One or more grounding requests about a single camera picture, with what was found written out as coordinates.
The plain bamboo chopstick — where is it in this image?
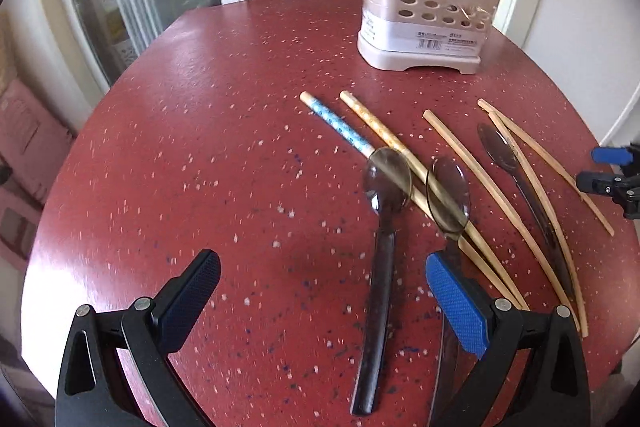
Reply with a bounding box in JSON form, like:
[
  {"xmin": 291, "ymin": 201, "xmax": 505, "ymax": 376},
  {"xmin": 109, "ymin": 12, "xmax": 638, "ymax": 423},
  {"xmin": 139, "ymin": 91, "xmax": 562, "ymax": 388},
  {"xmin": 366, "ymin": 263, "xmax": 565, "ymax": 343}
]
[
  {"xmin": 487, "ymin": 110, "xmax": 589, "ymax": 338},
  {"xmin": 423, "ymin": 109, "xmax": 588, "ymax": 337},
  {"xmin": 477, "ymin": 98, "xmax": 615, "ymax": 236}
]

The dark translucent plastic spoon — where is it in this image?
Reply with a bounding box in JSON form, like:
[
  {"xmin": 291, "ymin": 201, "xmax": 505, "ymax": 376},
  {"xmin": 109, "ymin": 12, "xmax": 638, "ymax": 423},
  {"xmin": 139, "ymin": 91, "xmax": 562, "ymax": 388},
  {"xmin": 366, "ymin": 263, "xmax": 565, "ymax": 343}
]
[{"xmin": 350, "ymin": 147, "xmax": 412, "ymax": 417}]

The orange patterned bamboo chopstick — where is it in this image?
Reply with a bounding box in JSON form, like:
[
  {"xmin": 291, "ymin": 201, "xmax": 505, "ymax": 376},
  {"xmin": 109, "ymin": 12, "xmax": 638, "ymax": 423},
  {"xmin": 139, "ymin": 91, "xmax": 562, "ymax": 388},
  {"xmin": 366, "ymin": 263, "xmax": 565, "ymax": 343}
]
[{"xmin": 340, "ymin": 90, "xmax": 529, "ymax": 311}]

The pink plastic stool stack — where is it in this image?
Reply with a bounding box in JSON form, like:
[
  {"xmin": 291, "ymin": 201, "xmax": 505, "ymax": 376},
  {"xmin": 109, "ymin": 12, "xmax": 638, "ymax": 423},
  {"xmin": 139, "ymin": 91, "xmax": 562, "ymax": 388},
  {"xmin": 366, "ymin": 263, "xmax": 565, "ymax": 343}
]
[{"xmin": 0, "ymin": 78, "xmax": 76, "ymax": 268}]

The blue patterned bamboo chopstick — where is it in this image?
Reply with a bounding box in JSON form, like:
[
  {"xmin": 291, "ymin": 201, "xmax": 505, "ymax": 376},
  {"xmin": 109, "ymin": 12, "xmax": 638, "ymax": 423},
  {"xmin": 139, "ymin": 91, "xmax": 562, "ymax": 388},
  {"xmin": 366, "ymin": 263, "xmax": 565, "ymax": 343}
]
[{"xmin": 299, "ymin": 91, "xmax": 374, "ymax": 158}]

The pink plastic utensil holder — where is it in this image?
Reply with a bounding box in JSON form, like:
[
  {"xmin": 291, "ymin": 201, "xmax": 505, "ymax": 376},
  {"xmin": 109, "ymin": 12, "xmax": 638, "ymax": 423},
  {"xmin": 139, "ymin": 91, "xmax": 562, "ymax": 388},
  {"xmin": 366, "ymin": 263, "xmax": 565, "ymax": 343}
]
[{"xmin": 357, "ymin": 0, "xmax": 500, "ymax": 75}]

